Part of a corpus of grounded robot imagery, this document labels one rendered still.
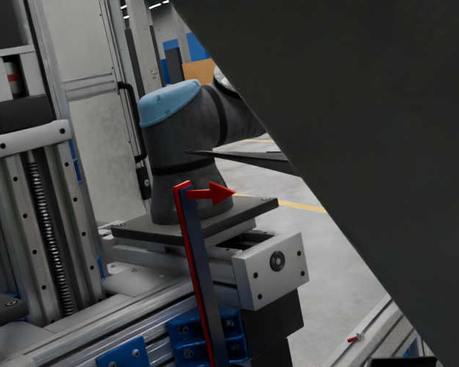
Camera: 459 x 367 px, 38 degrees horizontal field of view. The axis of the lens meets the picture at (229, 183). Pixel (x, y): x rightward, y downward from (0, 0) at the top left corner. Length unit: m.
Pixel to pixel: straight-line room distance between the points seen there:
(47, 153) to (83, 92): 1.44
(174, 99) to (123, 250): 0.35
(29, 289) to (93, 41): 1.64
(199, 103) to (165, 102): 0.06
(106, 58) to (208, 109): 1.54
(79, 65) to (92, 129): 0.24
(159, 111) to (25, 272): 0.34
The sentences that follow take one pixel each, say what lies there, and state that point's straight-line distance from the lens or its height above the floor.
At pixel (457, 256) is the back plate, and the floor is 1.25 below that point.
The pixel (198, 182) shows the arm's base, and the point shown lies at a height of 1.10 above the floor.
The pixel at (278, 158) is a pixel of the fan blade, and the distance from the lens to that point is 0.46.
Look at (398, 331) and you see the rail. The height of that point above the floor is 0.82.
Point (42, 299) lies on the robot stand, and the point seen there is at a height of 0.98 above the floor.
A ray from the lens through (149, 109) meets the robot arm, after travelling 1.16.
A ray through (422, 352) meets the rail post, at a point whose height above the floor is 0.74.
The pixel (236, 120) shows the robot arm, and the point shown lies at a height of 1.19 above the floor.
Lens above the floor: 1.31
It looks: 11 degrees down
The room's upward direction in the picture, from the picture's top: 11 degrees counter-clockwise
